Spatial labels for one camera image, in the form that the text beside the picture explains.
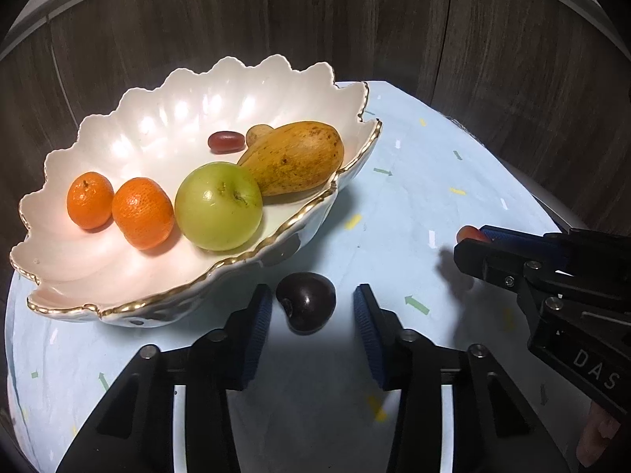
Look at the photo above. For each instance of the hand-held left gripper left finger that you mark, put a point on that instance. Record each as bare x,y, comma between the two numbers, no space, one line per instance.
259,335

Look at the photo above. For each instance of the white scalloped bowl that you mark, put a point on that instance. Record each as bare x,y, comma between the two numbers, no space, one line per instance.
162,123

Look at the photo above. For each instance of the brown longan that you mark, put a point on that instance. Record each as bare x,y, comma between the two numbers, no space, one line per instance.
257,134

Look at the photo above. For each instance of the dark wood kitchen cabinet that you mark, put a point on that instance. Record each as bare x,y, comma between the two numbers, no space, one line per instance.
394,24

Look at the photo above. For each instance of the orange tangerine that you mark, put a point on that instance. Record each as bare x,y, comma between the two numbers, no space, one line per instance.
143,213
90,200

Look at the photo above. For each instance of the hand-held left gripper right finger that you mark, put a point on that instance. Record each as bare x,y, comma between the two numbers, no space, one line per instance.
367,335

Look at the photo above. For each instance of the red date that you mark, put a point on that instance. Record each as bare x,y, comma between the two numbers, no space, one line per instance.
468,233

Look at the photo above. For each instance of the light blue patterned tablecloth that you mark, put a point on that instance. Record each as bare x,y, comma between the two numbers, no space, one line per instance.
404,207

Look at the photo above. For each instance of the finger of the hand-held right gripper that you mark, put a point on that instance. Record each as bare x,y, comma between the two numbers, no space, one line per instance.
512,241
493,266

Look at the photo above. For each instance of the person's right hand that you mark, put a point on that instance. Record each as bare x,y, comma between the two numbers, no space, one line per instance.
596,433

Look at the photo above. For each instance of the red grape tomato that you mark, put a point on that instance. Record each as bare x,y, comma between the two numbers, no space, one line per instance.
226,141

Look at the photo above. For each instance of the dark cherry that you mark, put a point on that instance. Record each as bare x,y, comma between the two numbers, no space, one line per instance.
308,303

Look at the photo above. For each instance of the green apple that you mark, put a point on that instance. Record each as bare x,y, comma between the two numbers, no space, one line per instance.
217,207

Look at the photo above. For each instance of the yellow mango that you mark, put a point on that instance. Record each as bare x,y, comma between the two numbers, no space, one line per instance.
296,157

